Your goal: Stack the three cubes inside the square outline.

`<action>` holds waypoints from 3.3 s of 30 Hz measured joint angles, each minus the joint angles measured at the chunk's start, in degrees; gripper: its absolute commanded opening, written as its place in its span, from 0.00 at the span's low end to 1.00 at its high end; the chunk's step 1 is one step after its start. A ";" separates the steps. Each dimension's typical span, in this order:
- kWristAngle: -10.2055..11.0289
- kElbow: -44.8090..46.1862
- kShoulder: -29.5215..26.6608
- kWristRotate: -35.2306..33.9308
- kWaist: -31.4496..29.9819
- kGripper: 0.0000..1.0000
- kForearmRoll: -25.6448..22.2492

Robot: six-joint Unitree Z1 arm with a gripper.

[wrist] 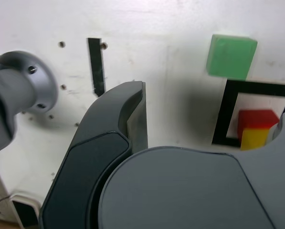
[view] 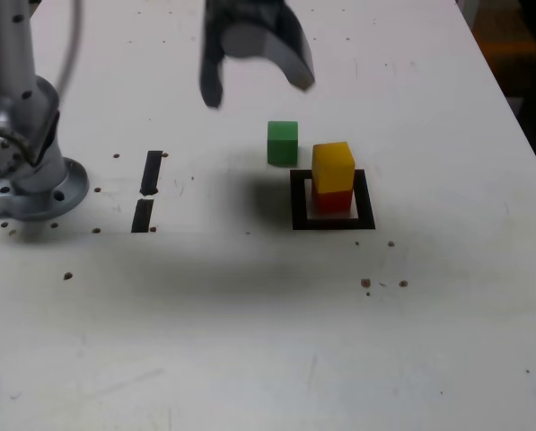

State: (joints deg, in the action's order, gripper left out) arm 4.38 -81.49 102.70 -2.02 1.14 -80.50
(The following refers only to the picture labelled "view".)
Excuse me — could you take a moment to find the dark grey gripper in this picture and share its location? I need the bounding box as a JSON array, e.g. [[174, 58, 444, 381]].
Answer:
[[198, 0, 317, 110]]

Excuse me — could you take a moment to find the green cube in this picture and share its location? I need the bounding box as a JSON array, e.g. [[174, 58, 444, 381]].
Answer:
[[266, 120, 300, 167]]

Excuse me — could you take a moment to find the yellow cube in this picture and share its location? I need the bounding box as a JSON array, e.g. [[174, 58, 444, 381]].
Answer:
[[312, 141, 356, 194]]

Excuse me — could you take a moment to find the red cube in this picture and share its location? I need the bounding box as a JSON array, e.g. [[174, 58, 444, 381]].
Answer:
[[311, 181, 355, 215]]

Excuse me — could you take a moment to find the black tape square outline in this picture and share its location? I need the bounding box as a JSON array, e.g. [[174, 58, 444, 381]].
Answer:
[[289, 168, 376, 232]]

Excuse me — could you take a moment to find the black tape strip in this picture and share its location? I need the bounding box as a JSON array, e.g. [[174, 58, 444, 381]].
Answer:
[[131, 150, 164, 234]]

